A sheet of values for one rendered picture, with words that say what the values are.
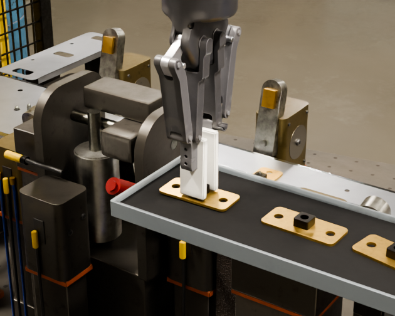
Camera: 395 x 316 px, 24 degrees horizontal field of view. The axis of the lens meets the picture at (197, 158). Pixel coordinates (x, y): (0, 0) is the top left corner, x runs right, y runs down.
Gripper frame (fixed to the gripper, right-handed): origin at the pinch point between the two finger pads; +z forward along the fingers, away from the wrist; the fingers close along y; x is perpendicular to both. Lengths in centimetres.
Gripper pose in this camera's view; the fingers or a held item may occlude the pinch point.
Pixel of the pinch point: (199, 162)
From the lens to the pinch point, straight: 97.1
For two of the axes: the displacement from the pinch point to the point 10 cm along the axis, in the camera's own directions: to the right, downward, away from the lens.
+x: -8.5, -2.3, 4.8
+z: 0.0, 9.0, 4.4
